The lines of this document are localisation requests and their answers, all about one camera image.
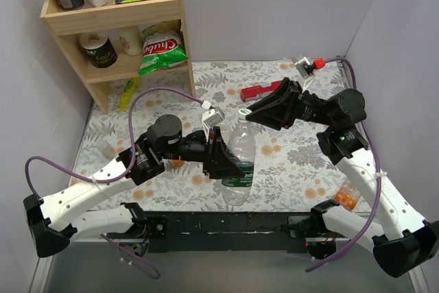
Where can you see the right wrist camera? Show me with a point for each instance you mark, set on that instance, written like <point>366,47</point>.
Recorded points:
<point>306,69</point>

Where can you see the yellow green tube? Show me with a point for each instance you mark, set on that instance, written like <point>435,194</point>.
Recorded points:
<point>128,92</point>

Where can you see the green white chips bag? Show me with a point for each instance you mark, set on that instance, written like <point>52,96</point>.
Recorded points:
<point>162,47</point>

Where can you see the black base bar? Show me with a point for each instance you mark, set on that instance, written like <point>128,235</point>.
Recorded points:
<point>214,231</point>

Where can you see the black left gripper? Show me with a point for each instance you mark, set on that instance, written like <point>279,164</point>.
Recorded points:
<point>212,153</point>

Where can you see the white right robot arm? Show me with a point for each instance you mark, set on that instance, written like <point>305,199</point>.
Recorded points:
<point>398,236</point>

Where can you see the red toothpaste box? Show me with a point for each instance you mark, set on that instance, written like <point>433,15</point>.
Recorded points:
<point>258,91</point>

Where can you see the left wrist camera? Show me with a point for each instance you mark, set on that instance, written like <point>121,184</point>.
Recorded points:
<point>213,116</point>

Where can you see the clear water bottle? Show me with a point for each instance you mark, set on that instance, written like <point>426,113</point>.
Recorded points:
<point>224,128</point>

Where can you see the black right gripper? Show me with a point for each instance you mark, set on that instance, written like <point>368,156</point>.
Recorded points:
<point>292,103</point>

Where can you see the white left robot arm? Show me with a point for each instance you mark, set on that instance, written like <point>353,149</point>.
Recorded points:
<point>54,221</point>

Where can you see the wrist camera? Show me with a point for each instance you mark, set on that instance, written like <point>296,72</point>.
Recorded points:
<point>213,116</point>
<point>306,69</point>

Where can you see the small clear bottle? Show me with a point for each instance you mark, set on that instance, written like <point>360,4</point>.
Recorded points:
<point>106,149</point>

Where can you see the orange juice bottle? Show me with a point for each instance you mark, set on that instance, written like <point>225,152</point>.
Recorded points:
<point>177,163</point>

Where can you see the white green bottle cap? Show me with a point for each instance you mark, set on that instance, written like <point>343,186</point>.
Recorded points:
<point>243,112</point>

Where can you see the black paper cup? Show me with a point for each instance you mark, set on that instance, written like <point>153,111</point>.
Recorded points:
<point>99,49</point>

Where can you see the white cup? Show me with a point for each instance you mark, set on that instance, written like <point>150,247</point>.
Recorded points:
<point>131,40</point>

